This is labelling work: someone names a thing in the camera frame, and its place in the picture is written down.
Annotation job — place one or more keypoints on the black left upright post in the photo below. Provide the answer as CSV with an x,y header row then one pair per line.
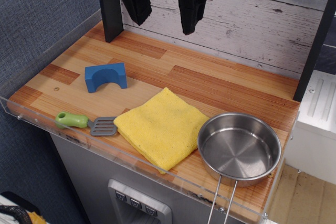
x,y
111,18

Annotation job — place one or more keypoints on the yellow cloth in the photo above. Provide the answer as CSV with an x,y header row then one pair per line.
x,y
164,129

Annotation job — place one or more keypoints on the green handled grey toy spatula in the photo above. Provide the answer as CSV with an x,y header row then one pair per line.
x,y
101,126

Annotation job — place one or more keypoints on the grey toy cabinet front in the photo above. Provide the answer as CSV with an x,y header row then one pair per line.
x,y
90,172

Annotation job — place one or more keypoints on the clear acrylic edge guard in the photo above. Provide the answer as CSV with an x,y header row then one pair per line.
x,y
58,58

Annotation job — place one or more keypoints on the yellow black object bottom corner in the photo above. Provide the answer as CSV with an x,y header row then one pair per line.
x,y
15,209

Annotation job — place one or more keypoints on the black right upright post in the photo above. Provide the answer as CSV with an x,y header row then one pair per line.
x,y
317,44

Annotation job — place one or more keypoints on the silver pot with wire handle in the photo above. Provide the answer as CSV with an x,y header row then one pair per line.
x,y
238,150

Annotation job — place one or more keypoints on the black upright post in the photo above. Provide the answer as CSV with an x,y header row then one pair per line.
x,y
111,18
317,44

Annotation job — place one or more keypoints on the blue arch wooden block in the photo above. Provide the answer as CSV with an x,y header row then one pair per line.
x,y
95,76

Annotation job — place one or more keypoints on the white ridged appliance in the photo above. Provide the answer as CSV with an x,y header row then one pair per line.
x,y
311,148

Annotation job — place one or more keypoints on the silver button control panel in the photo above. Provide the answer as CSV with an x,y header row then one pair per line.
x,y
132,206

